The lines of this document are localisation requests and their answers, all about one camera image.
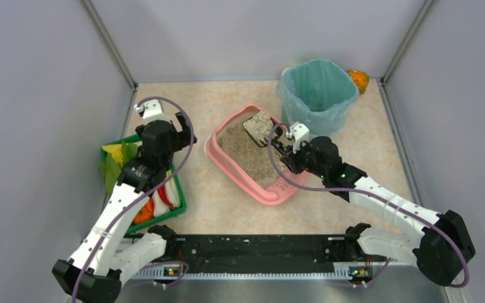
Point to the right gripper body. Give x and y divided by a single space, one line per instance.
292 154

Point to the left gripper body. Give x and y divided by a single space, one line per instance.
179 136

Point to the pink litter box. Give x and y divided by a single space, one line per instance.
274 194

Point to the black litter scoop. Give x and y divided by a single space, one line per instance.
259 127

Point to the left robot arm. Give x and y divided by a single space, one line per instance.
95 272

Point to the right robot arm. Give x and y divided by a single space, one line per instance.
438 244

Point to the cat litter sand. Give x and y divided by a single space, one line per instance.
237 144

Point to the green vegetable tray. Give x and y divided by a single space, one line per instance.
134 228

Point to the green leafy vegetable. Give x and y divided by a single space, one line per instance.
115 156

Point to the red chili pepper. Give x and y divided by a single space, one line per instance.
164 197

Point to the green trash bin with bag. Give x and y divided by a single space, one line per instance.
317 93

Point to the orange carrot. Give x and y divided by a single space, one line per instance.
145 213

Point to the orange toy fruit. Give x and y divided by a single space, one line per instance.
360 79

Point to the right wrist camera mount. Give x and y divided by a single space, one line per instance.
297 133

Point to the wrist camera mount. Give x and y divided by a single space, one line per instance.
150 111
297 133

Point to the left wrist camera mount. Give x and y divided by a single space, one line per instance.
150 111

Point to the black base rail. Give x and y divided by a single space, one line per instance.
267 256

